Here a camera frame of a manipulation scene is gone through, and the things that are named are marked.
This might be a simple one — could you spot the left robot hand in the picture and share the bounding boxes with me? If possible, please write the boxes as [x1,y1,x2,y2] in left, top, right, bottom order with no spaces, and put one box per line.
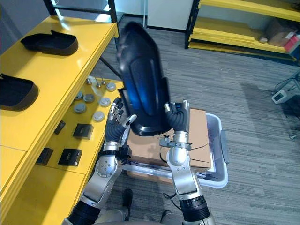
[104,97,138,143]

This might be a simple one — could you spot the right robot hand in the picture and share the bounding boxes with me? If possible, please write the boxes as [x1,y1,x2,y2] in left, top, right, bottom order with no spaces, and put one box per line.
[164,99,190,133]

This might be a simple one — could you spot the black plastic housing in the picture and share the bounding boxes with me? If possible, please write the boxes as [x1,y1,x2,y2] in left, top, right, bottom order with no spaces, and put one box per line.
[20,30,79,57]
[0,73,39,112]
[116,21,170,137]

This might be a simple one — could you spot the yellow metal shelf unit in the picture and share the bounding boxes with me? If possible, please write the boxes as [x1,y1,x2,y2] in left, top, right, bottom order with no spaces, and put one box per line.
[0,15,125,225]

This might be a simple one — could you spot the brown cardboard box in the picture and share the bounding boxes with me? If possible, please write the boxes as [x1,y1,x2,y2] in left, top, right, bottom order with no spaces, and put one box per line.
[126,107,214,172]

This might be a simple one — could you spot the small black box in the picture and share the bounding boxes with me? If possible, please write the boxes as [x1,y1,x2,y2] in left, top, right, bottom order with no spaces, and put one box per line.
[73,123,95,140]
[54,120,67,135]
[36,147,54,165]
[58,148,83,167]

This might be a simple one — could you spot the white plastic storage bin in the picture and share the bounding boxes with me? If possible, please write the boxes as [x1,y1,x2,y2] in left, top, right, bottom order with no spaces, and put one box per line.
[121,112,229,189]

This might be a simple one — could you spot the robot body and legs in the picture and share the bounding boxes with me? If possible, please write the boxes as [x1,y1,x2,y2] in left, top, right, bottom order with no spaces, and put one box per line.
[93,188,186,225]

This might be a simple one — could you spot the white electronic device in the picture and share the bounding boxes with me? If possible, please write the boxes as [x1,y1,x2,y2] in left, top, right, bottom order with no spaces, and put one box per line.
[271,89,289,104]

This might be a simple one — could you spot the white panel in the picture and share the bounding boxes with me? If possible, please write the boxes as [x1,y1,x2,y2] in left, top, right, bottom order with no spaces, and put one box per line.
[147,0,195,31]

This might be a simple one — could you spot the brown cardboard carton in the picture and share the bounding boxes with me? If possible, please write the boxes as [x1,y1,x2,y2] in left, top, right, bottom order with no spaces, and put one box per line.
[265,18,299,46]

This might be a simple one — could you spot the red box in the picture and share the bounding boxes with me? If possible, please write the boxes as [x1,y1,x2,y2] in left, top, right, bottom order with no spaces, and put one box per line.
[284,34,300,53]

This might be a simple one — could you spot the yellow shelf with black frame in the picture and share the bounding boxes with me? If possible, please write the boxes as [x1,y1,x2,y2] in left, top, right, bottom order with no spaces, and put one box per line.
[184,0,300,63]

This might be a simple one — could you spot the black metal shelf upright frame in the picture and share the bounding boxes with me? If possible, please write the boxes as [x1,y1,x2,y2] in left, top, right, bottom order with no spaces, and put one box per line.
[43,0,118,38]

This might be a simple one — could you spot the black floor cable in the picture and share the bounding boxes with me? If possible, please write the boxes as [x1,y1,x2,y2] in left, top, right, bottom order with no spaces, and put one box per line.
[273,69,300,95]

